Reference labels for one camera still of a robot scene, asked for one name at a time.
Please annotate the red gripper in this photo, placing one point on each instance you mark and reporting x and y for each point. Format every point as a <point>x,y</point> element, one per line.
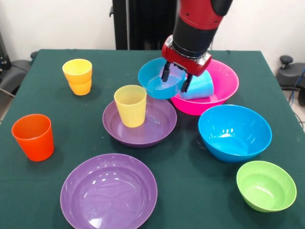
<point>190,65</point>

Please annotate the small blue patterned bowl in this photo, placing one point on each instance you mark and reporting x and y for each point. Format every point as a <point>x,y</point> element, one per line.
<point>152,81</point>

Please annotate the blue cup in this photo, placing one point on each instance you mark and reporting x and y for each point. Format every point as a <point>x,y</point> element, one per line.
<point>200,88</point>

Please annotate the pale yellow translucent cup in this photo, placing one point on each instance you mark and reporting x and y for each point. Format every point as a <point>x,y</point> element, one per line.
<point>130,109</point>

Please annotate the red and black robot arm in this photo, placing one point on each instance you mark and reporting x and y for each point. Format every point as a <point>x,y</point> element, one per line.
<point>195,23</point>

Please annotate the pink bowl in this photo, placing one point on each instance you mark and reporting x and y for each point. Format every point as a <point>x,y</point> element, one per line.
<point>224,78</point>

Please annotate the purple bowl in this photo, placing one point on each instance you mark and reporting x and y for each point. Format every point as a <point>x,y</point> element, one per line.
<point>107,195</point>
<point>162,124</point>

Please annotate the large blue bowl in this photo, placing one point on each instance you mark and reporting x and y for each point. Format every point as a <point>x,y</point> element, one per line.
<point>228,143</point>

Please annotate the amber yellow cup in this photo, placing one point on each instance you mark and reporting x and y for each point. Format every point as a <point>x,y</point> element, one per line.
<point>81,88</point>

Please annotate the green bowl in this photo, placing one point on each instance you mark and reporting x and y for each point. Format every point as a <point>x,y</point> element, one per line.
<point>265,188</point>

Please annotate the orange cup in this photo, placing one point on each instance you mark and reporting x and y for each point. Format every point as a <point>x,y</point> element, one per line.
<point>35,143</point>

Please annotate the dark green table cloth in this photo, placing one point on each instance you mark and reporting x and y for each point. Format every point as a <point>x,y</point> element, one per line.
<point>47,179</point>

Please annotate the black pedestal leg with caster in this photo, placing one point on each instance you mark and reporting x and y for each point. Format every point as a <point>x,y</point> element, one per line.
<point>14,71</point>
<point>290,76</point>

